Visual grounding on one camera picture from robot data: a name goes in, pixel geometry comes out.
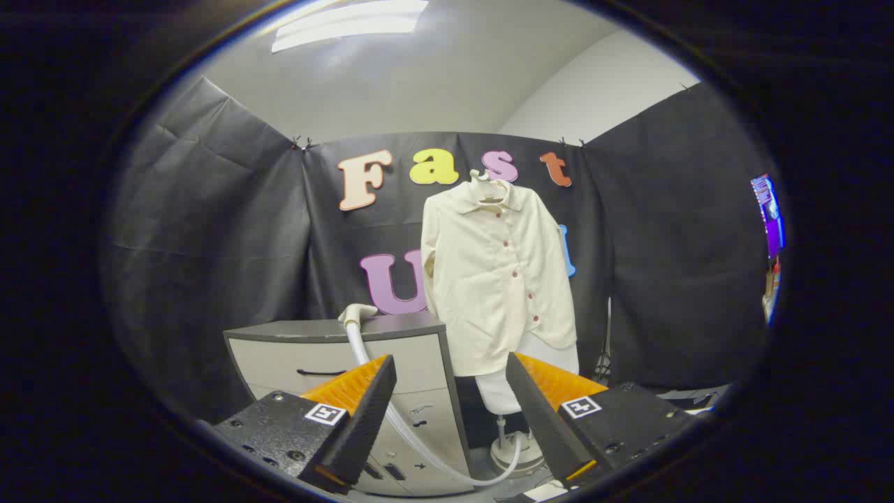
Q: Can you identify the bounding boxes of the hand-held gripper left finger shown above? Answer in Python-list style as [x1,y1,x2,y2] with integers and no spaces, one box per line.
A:
[210,355,397,495]

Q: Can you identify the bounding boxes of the ceiling light panel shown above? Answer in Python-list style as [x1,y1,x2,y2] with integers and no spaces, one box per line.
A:
[271,0,430,54]

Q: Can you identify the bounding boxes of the cream button-up shirt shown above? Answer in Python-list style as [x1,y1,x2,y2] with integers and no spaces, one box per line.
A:
[420,180,579,378]

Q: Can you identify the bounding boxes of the grey drawer cabinet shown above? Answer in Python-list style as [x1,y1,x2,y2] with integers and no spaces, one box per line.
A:
[223,312,472,497]

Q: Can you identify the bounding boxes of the purple blue wall poster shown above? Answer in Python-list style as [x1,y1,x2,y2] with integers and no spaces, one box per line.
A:
[751,173,786,261]

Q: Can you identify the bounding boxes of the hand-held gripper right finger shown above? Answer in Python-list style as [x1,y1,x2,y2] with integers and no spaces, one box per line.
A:
[506,352,699,490]

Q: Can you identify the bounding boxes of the white garment steamer hose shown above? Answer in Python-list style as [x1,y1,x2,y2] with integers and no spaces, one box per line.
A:
[347,323,523,488]

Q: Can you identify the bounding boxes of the white garment steamer base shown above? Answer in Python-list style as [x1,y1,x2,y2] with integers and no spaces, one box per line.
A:
[475,332,580,479]

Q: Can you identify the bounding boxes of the black backdrop cloth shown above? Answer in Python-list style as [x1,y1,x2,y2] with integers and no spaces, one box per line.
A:
[101,75,772,423]

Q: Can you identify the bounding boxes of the black tripod stand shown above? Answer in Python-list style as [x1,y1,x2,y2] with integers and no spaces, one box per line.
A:
[594,297,615,384]

